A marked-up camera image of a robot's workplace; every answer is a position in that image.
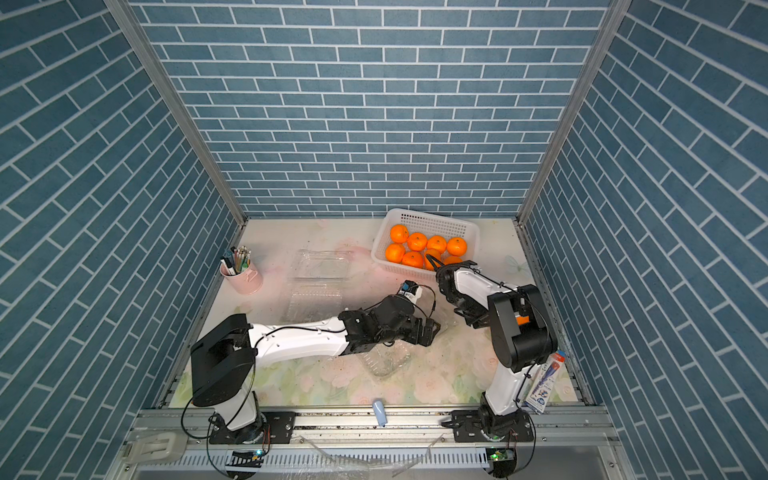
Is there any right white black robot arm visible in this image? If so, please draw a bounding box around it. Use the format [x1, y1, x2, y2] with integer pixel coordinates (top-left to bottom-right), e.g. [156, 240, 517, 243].
[428, 258, 558, 424]

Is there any white clamp on rail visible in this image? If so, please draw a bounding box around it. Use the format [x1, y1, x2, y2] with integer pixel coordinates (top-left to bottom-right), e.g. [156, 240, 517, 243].
[125, 431, 187, 465]

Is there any blue white packaged item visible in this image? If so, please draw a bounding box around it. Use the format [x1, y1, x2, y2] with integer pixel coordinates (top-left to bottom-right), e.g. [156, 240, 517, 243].
[525, 351, 566, 414]

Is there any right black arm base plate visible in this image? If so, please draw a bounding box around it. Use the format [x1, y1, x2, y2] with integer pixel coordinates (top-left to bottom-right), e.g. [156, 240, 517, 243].
[440, 407, 535, 443]

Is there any orange box four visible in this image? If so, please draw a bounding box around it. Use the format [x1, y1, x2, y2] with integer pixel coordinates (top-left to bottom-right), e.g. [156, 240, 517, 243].
[423, 249, 443, 271]
[446, 237, 468, 257]

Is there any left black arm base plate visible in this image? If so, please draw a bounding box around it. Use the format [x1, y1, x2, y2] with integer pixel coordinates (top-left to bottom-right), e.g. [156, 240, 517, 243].
[208, 411, 296, 445]

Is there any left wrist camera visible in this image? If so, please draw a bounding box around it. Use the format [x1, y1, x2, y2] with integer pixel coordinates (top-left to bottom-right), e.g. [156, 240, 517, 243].
[398, 280, 423, 304]

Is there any orange box three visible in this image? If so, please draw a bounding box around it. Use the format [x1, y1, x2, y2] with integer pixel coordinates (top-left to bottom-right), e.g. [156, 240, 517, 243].
[401, 251, 424, 269]
[407, 232, 428, 252]

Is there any clear plastic clamshell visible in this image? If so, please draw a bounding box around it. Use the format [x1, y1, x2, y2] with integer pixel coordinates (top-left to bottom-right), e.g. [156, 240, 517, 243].
[359, 341, 411, 378]
[281, 249, 352, 324]

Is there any pink metal pen bucket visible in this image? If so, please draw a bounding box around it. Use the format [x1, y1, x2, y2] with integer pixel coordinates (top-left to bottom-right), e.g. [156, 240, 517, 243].
[219, 246, 263, 295]

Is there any white perforated plastic basket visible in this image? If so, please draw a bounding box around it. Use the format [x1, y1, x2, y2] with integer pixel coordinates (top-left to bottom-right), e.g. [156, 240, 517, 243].
[371, 208, 480, 279]

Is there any small light blue cylinder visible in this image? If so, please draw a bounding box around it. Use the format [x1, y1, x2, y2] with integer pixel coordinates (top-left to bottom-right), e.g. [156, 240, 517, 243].
[372, 399, 388, 427]

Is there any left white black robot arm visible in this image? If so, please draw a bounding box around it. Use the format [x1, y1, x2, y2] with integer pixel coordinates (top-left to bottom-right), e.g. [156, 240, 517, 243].
[190, 294, 441, 430]

